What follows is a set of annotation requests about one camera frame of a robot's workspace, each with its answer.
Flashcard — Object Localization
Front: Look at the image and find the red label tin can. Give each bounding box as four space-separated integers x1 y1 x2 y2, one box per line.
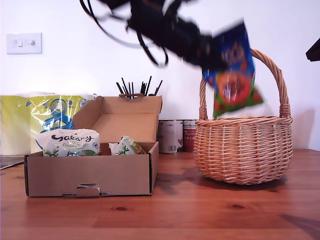
183 119 201 153

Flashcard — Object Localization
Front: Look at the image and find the white label tin can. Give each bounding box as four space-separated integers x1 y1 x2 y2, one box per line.
157 119 185 154

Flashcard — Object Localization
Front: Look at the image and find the thick black cable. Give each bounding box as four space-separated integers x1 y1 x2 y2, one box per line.
136 32 170 68

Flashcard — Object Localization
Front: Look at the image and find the Tesco kitchen towel pack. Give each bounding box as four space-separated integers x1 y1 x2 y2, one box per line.
0 91 99 156

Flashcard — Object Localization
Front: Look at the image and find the printed black grey flyer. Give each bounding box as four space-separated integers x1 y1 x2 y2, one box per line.
0 154 26 171

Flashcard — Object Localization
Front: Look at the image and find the blue chocolate eggs bag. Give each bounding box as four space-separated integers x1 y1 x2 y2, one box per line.
201 17 265 119

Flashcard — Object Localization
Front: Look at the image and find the open brown cardboard box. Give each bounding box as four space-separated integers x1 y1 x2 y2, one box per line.
24 93 163 198

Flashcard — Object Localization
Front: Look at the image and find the thin black cable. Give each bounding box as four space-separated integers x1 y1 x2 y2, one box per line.
79 0 145 50

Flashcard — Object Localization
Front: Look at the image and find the woven wicker basket with handle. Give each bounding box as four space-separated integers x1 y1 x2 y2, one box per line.
193 47 294 186

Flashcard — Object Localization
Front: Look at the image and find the white Galaxy mini eggs bag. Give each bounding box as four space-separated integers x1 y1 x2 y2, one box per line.
34 128 101 158
108 135 147 156

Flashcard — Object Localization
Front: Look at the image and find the white wall light switch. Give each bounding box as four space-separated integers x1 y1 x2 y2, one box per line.
6 32 43 55

